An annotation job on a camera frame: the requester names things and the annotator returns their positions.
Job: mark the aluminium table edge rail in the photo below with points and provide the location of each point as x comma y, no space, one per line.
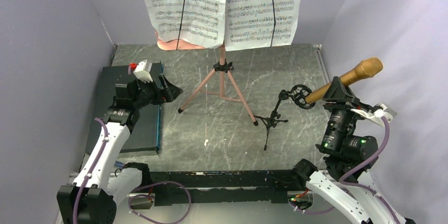
318,52

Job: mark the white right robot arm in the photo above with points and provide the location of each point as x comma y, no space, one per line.
346,182

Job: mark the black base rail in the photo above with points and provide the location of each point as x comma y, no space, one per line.
274,186

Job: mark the pink perforated music stand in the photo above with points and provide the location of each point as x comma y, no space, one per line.
220,82

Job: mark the black microphone tripod stand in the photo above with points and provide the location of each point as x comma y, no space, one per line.
297,94

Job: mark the black folder book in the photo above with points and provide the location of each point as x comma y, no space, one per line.
144,124

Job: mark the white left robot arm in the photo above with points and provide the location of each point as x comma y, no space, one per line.
93,196

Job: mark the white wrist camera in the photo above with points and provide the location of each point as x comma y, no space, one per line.
141,70
376,114

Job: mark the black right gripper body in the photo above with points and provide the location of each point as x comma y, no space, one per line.
338,123

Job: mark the blue pen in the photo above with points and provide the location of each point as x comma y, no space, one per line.
119,165

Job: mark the sheet music page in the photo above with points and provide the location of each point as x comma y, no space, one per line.
185,9
252,24

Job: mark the gold microphone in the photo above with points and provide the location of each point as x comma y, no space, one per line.
367,68

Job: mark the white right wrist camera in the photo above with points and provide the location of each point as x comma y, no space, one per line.
376,114

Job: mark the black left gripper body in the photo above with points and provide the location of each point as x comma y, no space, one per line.
148,93

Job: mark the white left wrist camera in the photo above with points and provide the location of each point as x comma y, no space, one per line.
141,70

